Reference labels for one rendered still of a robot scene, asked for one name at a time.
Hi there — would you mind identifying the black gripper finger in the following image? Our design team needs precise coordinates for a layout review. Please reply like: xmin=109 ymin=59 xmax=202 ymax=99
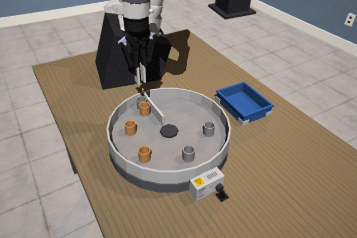
xmin=139 ymin=32 xmax=157 ymax=83
xmin=117 ymin=36 xmax=140 ymax=85

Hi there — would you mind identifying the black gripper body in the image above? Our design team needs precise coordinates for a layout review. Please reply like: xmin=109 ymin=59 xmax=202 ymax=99
xmin=123 ymin=17 xmax=151 ymax=46

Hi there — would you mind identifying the grey metal bushing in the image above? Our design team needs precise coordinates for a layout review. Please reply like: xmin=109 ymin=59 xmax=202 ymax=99
xmin=182 ymin=145 xmax=195 ymax=162
xmin=137 ymin=96 xmax=147 ymax=109
xmin=203 ymin=122 xmax=215 ymax=137

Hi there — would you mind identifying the bronze bushing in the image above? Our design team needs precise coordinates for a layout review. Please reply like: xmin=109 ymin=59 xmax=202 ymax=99
xmin=138 ymin=145 xmax=151 ymax=163
xmin=124 ymin=120 xmax=137 ymax=135
xmin=139 ymin=102 xmax=150 ymax=116

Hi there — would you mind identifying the blue plastic crate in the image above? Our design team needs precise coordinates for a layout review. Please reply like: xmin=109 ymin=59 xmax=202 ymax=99
xmin=215 ymin=81 xmax=274 ymax=126

